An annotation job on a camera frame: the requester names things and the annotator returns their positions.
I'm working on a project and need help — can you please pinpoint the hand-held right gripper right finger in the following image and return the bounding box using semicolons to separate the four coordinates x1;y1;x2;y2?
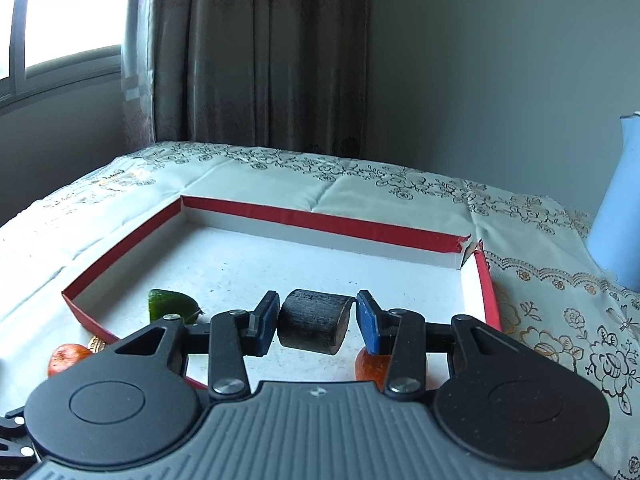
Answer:
355;289;538;403

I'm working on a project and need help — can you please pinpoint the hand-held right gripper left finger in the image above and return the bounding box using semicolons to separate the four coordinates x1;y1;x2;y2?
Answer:
102;290;281;401

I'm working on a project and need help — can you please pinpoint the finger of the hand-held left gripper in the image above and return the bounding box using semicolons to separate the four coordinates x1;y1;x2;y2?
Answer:
0;406;37;476

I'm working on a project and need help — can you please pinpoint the dark eggplant piece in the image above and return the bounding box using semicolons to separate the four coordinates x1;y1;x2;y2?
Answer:
277;288;353;356

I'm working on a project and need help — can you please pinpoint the red cardboard tray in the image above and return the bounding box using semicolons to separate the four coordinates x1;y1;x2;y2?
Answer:
61;195;503;393

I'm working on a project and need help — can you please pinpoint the orange tangerine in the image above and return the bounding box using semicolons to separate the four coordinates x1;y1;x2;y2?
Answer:
354;345;396;383
47;343;96;378

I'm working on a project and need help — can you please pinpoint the green cucumber piece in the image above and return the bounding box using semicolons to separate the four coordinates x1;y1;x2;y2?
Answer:
147;288;206;326

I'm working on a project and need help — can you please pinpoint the brown curtain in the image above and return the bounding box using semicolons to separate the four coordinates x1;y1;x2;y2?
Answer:
150;0;372;158

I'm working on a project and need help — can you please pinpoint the sheer patterned curtain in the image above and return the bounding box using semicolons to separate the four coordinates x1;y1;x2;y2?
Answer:
120;0;162;152

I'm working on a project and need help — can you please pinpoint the blue electric kettle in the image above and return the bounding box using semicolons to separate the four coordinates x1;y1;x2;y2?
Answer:
585;112;640;292

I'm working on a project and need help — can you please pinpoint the window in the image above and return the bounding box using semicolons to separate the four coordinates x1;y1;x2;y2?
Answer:
0;0;132;107

